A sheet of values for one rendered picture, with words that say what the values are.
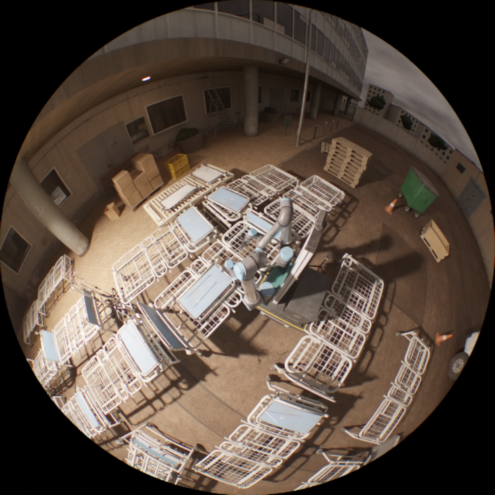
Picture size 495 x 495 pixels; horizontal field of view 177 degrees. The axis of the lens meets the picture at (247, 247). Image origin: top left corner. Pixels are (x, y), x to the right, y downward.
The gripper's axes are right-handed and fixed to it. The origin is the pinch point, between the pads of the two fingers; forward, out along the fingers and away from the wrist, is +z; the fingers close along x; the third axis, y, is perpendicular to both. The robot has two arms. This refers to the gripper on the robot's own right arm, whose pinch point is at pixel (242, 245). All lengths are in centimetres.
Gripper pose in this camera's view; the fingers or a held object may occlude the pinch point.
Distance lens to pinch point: 204.5
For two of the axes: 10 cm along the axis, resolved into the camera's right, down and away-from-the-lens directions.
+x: 3.7, -7.3, 5.8
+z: -4.0, 4.3, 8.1
